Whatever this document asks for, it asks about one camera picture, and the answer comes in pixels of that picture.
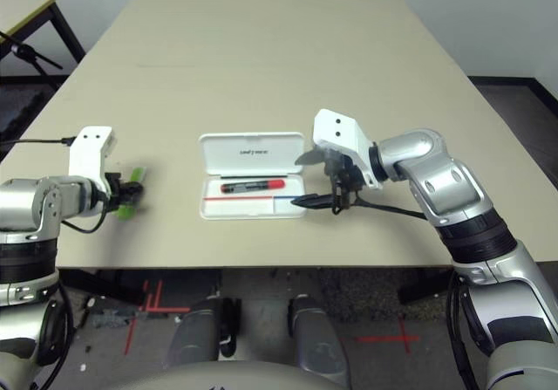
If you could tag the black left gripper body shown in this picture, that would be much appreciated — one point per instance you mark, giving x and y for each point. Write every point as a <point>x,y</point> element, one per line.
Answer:
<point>114,191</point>

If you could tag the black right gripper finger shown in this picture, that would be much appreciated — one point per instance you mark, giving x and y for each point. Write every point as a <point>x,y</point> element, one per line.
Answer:
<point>314,201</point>
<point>311,158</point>

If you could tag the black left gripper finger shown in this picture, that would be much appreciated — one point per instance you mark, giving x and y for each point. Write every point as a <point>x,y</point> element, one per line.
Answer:
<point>134,195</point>
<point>134,186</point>

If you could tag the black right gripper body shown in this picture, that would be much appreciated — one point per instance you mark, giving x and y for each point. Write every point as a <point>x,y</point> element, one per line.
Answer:
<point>353,178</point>

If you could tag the white plastic pencil case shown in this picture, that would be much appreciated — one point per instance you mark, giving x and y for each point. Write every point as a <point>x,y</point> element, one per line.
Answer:
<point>283,145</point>

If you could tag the black marker with red cap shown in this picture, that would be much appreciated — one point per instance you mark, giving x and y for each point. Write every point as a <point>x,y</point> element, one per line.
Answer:
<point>253,186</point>

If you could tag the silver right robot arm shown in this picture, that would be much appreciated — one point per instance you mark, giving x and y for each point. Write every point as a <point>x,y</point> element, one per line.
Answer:
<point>436,180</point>

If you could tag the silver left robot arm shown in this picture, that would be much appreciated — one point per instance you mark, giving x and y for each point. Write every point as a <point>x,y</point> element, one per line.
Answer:
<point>26,202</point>

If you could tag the speckled grey floor mat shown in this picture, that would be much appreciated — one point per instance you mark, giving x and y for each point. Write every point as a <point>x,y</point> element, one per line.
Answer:
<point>349,289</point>

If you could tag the red tape lines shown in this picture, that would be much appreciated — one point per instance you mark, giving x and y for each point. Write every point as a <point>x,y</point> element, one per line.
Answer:
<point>150,307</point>

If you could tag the dark foam floor mat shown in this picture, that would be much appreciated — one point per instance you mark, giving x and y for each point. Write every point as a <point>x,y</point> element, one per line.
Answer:
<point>17,111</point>

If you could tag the grey robot right leg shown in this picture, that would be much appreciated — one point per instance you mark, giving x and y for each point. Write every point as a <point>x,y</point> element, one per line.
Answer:
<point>314,342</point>

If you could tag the grey robot leg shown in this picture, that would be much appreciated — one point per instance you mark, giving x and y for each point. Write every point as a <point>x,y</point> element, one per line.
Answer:
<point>314,342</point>
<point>196,333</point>

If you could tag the grey robot left leg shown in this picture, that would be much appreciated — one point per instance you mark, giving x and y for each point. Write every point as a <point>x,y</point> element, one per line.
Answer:
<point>196,333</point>

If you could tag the red tape cross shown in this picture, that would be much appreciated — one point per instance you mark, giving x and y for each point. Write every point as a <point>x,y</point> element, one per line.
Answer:
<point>405,337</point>

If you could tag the black tripod stand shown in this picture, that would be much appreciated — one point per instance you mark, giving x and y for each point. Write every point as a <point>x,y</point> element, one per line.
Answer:
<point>19,49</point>

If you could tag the grey robot torso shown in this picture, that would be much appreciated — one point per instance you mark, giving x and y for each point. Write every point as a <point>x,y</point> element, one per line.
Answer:
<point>235,379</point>

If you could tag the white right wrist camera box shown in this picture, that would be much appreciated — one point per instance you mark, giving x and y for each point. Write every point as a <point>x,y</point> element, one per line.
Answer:
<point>335,128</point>

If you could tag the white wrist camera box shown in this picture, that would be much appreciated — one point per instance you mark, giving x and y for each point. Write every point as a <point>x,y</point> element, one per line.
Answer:
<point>335,128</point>
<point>89,150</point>

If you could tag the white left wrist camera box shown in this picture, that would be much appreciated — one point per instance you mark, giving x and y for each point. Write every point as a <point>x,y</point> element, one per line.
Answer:
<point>89,150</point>

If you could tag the beige side table black frame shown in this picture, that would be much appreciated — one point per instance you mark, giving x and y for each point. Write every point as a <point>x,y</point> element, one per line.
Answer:
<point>22,12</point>

